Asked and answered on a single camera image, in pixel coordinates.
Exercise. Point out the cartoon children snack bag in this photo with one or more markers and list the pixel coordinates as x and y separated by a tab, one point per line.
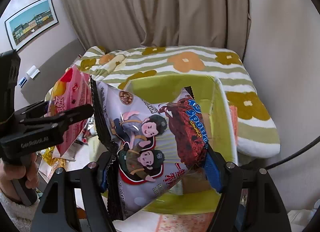
152	146

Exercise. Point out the pink red snack bag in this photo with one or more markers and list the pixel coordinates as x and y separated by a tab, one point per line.
70	91

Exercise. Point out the grey padded headboard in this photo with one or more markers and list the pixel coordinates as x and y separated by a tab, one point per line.
35	89

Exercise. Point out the beige curtain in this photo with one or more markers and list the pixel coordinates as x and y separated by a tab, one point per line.
126	24

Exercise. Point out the flower striped blanket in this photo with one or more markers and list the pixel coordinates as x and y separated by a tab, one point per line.
257	133

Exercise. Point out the blue wall tag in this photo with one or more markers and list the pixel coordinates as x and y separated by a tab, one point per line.
22	81

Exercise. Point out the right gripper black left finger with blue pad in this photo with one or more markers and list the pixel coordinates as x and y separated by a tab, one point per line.
57	209

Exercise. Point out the gold foil snack pack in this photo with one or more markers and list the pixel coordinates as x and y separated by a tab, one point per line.
53	161

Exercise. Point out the white fuzzy sleeve forearm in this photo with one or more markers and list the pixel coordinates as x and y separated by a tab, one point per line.
21	215

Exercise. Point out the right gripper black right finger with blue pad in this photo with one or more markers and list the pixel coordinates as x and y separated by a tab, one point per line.
249	199

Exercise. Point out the green cardboard box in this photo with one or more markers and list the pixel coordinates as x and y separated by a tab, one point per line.
193	193

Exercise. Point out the framed landscape picture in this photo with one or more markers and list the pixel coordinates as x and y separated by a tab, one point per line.
26	24

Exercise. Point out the white wall switch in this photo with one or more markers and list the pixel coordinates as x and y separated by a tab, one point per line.
33	72

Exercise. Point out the person left hand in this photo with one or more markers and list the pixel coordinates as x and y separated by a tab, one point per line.
10	173

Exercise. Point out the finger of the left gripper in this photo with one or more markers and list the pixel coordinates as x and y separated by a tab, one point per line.
75	115

